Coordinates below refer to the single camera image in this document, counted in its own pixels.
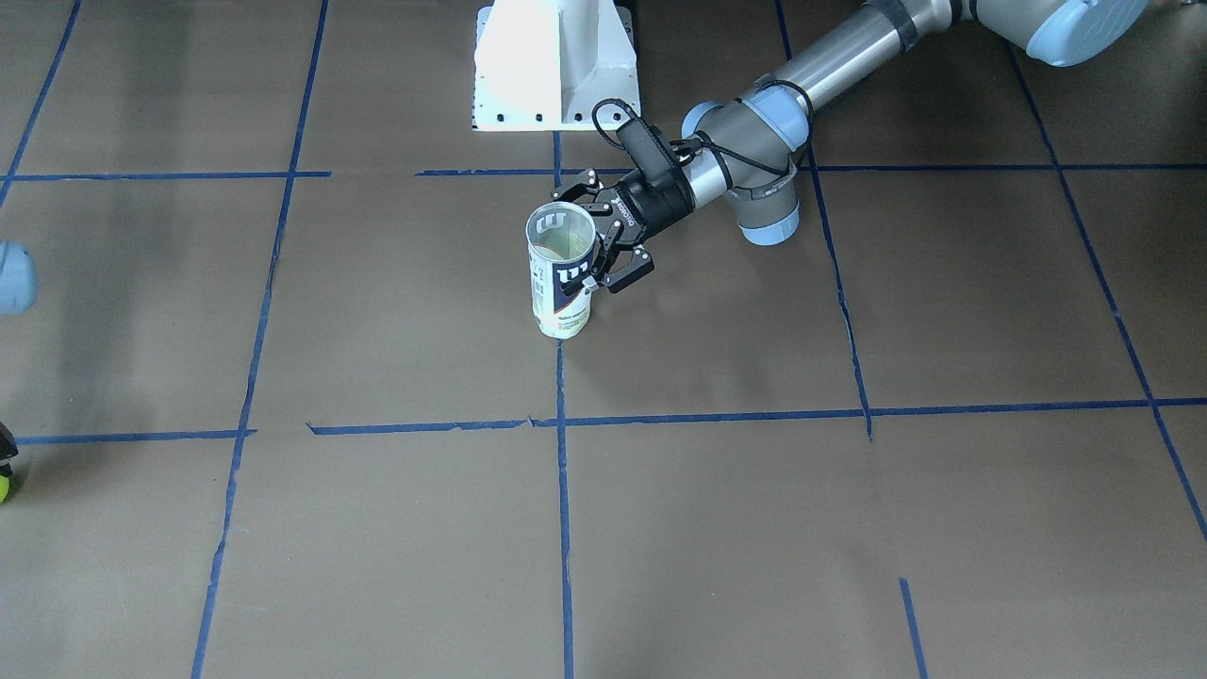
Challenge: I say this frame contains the clear tennis ball can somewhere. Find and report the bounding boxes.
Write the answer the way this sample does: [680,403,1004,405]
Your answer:
[525,201,597,340]

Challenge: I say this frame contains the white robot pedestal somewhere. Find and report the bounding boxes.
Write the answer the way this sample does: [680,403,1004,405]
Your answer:
[471,1,641,133]

